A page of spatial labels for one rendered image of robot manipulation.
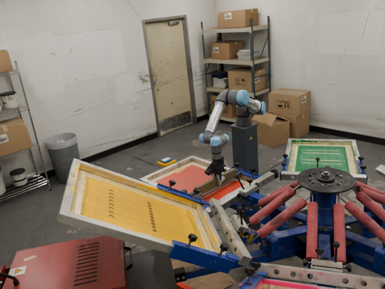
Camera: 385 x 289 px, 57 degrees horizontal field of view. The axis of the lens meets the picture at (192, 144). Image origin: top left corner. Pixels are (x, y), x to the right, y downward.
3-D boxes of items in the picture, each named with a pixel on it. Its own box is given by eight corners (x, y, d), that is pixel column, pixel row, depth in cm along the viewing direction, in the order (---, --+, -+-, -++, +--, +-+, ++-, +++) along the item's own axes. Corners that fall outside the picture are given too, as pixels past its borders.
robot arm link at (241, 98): (252, 102, 324) (227, 88, 277) (268, 103, 316) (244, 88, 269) (250, 115, 323) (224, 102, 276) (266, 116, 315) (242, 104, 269)
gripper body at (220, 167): (226, 171, 263) (225, 156, 259) (218, 176, 258) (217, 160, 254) (219, 169, 269) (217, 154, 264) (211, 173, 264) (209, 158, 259)
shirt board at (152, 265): (86, 332, 168) (82, 319, 165) (90, 274, 205) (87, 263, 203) (343, 269, 190) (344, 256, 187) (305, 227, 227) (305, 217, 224)
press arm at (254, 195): (242, 199, 244) (242, 192, 242) (247, 195, 248) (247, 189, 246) (262, 207, 232) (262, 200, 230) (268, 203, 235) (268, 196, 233)
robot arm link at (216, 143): (223, 136, 255) (217, 140, 248) (224, 150, 259) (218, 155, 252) (213, 135, 259) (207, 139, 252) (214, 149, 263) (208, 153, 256)
